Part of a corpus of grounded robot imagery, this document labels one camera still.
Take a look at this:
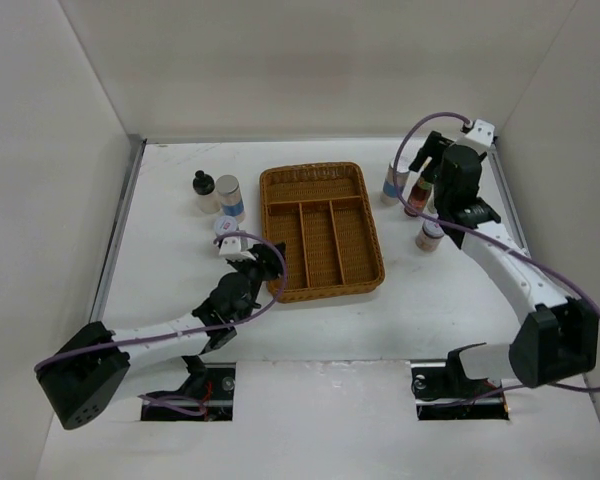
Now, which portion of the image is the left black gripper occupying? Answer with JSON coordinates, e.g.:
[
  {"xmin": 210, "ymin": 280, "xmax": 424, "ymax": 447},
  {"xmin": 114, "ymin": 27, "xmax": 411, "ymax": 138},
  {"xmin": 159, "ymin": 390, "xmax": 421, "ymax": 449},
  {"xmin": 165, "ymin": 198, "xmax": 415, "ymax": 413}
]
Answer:
[{"xmin": 230, "ymin": 242, "xmax": 284, "ymax": 323}]

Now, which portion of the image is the blue label pepper jar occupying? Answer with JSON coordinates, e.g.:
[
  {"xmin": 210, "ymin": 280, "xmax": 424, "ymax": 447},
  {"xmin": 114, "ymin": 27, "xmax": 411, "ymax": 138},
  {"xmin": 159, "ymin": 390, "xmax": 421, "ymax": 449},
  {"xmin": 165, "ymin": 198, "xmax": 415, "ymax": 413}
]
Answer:
[
  {"xmin": 380, "ymin": 157, "xmax": 410, "ymax": 206},
  {"xmin": 216, "ymin": 175, "xmax": 245, "ymax": 223}
]

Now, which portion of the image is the white lid sauce jar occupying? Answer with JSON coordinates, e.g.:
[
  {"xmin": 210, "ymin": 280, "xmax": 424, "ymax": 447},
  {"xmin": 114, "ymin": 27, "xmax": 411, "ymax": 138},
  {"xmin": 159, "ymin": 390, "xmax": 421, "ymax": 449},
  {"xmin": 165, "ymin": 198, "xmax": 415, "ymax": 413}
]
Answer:
[{"xmin": 213, "ymin": 215, "xmax": 239, "ymax": 239}]

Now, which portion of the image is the yellow cap sauce bottle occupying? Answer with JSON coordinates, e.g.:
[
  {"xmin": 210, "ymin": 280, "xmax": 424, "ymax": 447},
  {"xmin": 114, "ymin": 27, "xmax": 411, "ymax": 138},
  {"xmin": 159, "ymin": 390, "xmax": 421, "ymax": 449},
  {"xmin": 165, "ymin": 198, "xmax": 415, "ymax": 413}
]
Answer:
[{"xmin": 404, "ymin": 168, "xmax": 436, "ymax": 218}]

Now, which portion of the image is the black knob salt grinder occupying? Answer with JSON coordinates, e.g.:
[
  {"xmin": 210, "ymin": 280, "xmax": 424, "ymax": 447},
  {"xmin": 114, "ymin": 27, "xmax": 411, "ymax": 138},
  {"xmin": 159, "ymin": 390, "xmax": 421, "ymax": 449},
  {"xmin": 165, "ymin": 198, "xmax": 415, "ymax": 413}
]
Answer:
[{"xmin": 192, "ymin": 170, "xmax": 220, "ymax": 214}]

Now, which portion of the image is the white lid seasoning jar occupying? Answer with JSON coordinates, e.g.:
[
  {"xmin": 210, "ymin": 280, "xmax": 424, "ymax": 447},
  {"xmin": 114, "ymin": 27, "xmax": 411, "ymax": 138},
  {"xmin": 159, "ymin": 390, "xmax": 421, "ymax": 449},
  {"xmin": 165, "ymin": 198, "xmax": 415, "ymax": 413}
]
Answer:
[{"xmin": 415, "ymin": 220, "xmax": 445, "ymax": 252}]

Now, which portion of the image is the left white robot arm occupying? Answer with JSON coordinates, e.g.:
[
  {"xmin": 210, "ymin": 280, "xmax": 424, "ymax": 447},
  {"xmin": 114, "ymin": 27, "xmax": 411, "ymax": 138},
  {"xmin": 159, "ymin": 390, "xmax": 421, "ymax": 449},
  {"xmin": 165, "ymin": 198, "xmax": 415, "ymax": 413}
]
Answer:
[{"xmin": 34, "ymin": 241, "xmax": 287, "ymax": 430}]

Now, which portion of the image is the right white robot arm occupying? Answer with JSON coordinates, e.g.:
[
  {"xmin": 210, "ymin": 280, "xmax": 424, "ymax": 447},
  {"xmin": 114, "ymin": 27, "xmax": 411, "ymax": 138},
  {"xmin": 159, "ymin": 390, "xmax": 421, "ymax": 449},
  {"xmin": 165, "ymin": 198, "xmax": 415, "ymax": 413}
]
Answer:
[{"xmin": 410, "ymin": 132, "xmax": 599, "ymax": 397}]

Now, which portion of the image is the brown wicker organizer tray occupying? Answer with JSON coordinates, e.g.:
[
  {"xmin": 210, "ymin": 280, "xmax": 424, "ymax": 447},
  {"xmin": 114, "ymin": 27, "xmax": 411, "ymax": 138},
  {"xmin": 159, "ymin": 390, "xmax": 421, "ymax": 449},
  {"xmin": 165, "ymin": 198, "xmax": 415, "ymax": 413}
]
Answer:
[{"xmin": 259, "ymin": 162, "xmax": 385, "ymax": 303}]

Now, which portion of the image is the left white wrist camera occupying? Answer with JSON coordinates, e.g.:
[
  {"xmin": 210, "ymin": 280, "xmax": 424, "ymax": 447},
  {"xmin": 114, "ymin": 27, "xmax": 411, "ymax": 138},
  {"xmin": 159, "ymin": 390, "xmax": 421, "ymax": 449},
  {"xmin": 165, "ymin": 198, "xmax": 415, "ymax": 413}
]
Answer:
[{"xmin": 215, "ymin": 236, "xmax": 244, "ymax": 261}]

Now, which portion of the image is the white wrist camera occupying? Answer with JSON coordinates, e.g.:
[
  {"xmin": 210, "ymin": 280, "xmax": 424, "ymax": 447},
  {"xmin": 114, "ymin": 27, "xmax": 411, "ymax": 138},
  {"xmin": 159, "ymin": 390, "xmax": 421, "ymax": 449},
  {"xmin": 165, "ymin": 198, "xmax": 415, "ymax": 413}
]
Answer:
[
  {"xmin": 215, "ymin": 236, "xmax": 244, "ymax": 261},
  {"xmin": 456, "ymin": 119, "xmax": 495, "ymax": 152}
]

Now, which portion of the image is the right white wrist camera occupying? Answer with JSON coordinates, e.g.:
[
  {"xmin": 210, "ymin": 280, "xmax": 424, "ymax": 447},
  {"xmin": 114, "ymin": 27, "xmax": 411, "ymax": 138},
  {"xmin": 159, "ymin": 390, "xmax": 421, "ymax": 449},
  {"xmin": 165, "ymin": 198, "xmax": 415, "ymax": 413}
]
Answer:
[{"xmin": 456, "ymin": 119, "xmax": 495, "ymax": 152}]

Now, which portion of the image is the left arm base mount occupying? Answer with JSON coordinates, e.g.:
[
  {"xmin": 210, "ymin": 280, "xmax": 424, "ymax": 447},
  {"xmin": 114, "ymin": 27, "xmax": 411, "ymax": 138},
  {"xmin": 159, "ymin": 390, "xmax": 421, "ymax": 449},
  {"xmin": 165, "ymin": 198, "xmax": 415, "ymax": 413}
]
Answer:
[{"xmin": 140, "ymin": 356, "xmax": 237, "ymax": 422}]

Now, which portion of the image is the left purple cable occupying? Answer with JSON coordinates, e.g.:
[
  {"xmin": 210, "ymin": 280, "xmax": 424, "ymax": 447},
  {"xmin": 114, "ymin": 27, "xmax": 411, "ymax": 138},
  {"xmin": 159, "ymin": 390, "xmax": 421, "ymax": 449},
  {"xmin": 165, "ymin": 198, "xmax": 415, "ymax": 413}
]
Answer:
[{"xmin": 33, "ymin": 230, "xmax": 287, "ymax": 417}]

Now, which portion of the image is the purple cable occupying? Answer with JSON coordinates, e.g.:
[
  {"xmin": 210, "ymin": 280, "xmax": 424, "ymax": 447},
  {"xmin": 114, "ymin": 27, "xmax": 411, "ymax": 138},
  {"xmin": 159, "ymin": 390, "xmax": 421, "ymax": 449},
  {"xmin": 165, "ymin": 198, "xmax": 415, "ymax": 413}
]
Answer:
[
  {"xmin": 391, "ymin": 111, "xmax": 600, "ymax": 392},
  {"xmin": 33, "ymin": 230, "xmax": 287, "ymax": 417}
]

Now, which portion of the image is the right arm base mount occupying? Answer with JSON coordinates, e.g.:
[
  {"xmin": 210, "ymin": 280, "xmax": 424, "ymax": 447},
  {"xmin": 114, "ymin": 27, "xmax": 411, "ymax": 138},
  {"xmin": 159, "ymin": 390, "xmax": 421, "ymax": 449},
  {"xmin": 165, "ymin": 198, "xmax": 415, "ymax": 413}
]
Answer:
[{"xmin": 410, "ymin": 360, "xmax": 509, "ymax": 421}]

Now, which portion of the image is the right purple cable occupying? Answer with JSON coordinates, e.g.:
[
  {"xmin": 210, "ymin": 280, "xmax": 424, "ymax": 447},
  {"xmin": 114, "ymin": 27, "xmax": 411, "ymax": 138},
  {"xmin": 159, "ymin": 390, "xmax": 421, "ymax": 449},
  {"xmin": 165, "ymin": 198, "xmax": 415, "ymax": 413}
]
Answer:
[{"xmin": 391, "ymin": 111, "xmax": 600, "ymax": 392}]

